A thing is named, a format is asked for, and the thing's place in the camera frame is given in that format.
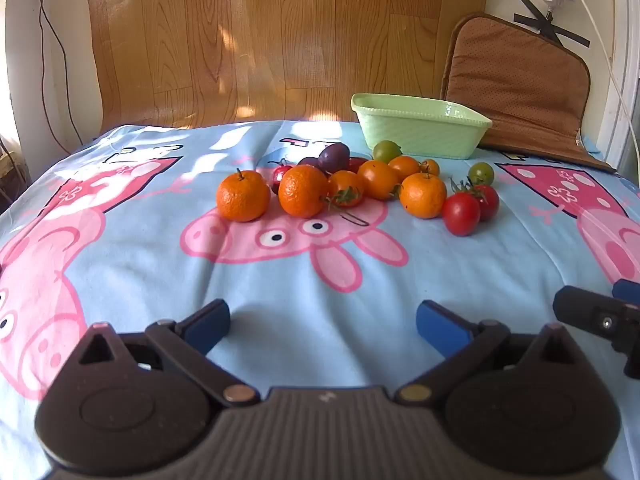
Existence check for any light blue cloth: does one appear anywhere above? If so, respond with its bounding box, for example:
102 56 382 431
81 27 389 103
574 129 602 155

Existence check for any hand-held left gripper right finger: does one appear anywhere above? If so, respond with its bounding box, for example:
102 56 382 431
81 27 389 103
395 300 593 406

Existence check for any dark red plum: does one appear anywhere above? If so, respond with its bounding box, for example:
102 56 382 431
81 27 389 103
270 162 296 196

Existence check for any light green plastic basket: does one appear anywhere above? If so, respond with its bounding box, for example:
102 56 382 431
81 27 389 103
351 93 493 160

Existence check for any tangerine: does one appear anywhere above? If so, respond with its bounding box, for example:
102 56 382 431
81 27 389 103
217 169 271 223
399 172 448 220
278 164 329 219

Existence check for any black tape strip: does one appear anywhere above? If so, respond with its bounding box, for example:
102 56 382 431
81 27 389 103
518 0 563 45
513 13 592 51

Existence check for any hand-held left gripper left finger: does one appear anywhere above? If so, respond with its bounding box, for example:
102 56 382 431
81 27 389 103
65 299 262 407

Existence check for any white window frame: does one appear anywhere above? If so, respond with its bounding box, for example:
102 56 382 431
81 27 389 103
602 0 640 161

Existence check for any white cable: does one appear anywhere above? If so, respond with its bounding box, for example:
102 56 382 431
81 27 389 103
570 0 640 147

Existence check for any wood pattern vinyl mat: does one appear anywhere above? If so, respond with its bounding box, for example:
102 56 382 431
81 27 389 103
85 0 494 132

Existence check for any blue cartoon pig printed blanket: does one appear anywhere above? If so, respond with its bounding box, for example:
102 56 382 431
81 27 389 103
0 120 640 480

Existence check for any thin black cable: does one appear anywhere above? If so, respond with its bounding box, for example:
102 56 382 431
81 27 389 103
30 0 87 152

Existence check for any brown seat cushion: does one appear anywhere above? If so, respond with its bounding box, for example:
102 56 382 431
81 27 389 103
440 12 619 174

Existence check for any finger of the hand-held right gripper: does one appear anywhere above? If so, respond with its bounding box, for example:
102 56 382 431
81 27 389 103
612 279 640 307
552 285 640 377

